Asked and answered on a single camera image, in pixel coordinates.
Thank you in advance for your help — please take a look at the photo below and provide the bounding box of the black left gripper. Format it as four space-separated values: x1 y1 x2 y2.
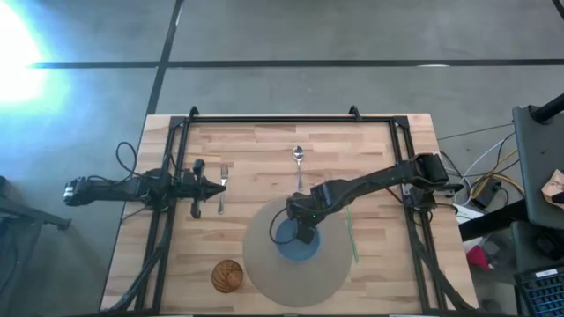
175 158 227 220

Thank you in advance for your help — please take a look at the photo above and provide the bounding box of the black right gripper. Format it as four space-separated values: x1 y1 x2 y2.
285 182 331 246

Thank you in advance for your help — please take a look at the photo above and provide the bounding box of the silver metal fork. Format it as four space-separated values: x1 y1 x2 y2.
218 163 230 216

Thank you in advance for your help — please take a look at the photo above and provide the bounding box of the green plastic straw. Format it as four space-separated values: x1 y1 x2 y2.
344 205 360 264

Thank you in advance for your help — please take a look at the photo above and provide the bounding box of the silver metal spoon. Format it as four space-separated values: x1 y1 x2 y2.
292 145 306 193

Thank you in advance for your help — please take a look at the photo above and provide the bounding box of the amber plastic cup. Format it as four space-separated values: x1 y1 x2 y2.
211 259 245 294

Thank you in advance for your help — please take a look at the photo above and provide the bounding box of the blue bowl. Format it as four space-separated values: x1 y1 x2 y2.
275 217 322 263

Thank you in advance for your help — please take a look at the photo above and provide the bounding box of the round grey placemat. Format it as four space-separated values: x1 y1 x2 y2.
241 195 354 308

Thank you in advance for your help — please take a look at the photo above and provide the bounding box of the white power strip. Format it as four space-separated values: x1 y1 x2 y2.
452 203 486 225

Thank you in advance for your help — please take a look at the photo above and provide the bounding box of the red object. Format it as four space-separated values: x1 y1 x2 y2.
465 244 493 271

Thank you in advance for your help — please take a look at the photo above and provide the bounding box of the black floor stand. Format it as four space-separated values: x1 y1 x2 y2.
0 175 72 232

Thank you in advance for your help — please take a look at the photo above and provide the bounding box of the black power adapter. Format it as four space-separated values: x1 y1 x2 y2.
470 178 503 210

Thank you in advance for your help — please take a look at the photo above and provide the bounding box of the black cart leg bar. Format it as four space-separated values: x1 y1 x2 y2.
457 198 530 242

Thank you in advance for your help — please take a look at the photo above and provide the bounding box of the grey cart shelf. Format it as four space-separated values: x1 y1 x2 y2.
509 220 564 273

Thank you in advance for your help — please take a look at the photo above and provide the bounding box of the black backlit keyboard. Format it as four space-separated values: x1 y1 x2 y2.
513 262 564 317

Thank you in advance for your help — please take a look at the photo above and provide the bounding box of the grey cart top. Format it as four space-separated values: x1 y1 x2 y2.
512 104 564 230

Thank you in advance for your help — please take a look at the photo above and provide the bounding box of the brown paper piece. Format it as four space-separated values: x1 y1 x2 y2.
540 168 564 209

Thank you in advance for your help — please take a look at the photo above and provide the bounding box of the black pole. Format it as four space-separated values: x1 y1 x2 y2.
530 92 564 125

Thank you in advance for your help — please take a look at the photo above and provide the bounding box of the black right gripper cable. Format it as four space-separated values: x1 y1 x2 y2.
269 205 298 247

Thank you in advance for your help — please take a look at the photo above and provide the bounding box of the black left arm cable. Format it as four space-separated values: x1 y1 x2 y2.
115 141 149 178

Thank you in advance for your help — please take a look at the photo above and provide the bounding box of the black aluminium table frame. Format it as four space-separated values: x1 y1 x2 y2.
105 105 477 314

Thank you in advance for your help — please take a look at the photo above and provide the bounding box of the white cable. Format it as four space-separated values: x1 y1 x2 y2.
457 139 516 195

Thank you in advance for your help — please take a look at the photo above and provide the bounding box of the thin grey cable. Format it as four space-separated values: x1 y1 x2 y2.
437 122 515 143

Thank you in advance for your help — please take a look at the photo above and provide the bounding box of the yellow cable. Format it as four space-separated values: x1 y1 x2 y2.
469 149 525 199

